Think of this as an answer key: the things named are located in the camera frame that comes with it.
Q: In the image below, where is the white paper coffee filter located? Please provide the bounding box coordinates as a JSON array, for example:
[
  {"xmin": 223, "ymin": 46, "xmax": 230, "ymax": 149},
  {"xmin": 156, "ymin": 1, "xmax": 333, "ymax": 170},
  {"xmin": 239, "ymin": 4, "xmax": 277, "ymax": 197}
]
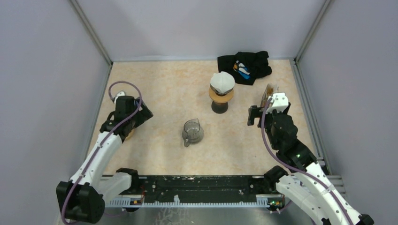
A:
[{"xmin": 210, "ymin": 71, "xmax": 235, "ymax": 90}]

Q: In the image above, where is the clear glass carafe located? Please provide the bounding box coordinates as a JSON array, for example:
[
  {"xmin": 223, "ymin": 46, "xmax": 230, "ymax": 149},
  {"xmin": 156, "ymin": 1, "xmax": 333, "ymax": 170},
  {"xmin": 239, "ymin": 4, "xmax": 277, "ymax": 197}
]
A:
[{"xmin": 182, "ymin": 118, "xmax": 204, "ymax": 147}]

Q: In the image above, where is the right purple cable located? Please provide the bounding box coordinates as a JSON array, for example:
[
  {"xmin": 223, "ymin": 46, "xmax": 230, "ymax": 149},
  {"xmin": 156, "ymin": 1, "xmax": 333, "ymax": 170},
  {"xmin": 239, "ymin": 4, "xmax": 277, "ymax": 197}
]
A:
[{"xmin": 260, "ymin": 97, "xmax": 355, "ymax": 225}]

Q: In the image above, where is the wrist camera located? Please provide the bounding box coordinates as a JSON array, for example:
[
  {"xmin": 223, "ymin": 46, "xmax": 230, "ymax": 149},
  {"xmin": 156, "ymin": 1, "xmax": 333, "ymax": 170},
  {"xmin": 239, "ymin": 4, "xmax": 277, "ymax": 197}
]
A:
[
  {"xmin": 113, "ymin": 90, "xmax": 126, "ymax": 104},
  {"xmin": 266, "ymin": 92, "xmax": 289, "ymax": 114}
]

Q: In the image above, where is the orange coffee filter pack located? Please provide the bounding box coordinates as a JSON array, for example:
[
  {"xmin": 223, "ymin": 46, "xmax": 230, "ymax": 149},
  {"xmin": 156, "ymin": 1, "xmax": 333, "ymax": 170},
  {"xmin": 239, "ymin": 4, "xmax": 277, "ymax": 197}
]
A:
[{"xmin": 260, "ymin": 83, "xmax": 279, "ymax": 107}]

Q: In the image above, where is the black printed cloth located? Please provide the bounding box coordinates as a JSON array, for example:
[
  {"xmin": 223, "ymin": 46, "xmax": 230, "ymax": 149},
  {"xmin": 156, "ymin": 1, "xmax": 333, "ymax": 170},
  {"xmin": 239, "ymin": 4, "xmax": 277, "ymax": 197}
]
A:
[{"xmin": 217, "ymin": 51, "xmax": 272, "ymax": 86}]

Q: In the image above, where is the purple cable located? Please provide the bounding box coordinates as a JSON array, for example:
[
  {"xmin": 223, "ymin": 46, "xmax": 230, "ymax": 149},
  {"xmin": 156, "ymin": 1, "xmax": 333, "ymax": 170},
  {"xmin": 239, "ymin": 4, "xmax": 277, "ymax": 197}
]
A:
[
  {"xmin": 61, "ymin": 81, "xmax": 143, "ymax": 225},
  {"xmin": 260, "ymin": 97, "xmax": 355, "ymax": 225}
]

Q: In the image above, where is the wooden dripper holder ring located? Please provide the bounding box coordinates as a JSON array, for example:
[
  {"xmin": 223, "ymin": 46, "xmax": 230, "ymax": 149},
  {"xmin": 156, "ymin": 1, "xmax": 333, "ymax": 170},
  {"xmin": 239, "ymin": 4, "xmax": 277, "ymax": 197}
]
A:
[{"xmin": 208, "ymin": 87, "xmax": 235, "ymax": 105}]

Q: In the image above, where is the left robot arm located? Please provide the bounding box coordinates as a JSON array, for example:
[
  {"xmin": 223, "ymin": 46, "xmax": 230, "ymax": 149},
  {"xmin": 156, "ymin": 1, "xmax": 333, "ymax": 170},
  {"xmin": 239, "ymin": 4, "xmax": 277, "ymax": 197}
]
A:
[{"xmin": 56, "ymin": 96, "xmax": 153, "ymax": 225}]

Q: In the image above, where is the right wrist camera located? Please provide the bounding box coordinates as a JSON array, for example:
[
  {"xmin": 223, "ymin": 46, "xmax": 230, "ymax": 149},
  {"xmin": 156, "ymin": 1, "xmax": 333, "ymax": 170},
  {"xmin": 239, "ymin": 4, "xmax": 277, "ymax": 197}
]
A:
[{"xmin": 266, "ymin": 92, "xmax": 289, "ymax": 114}]

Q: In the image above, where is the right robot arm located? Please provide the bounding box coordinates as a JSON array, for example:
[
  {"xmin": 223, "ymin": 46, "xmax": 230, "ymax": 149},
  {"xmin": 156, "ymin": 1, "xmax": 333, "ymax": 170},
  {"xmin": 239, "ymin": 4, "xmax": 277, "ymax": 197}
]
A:
[{"xmin": 247, "ymin": 105, "xmax": 375, "ymax": 225}]

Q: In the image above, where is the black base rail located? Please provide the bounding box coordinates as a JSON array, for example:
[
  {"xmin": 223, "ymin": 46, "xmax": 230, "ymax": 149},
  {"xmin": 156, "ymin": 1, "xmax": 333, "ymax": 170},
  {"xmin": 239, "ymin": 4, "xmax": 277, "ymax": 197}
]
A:
[{"xmin": 106, "ymin": 175, "xmax": 288, "ymax": 211}]

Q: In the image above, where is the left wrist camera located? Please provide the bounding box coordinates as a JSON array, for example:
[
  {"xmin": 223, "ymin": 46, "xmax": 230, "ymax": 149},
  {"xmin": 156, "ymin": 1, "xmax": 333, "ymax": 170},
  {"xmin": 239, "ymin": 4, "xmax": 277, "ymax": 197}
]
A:
[{"xmin": 113, "ymin": 90, "xmax": 126, "ymax": 104}]

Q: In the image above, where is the clear ribbed glass dripper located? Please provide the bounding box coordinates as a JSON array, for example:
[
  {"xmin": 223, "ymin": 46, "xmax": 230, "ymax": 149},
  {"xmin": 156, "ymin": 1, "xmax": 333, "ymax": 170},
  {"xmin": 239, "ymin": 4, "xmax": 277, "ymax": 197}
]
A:
[{"xmin": 210, "ymin": 86, "xmax": 233, "ymax": 96}]

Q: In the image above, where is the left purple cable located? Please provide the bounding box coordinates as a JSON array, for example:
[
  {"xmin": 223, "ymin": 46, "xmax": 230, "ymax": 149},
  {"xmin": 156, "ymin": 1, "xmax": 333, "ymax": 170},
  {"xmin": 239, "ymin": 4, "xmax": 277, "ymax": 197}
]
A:
[{"xmin": 61, "ymin": 81, "xmax": 143, "ymax": 225}]

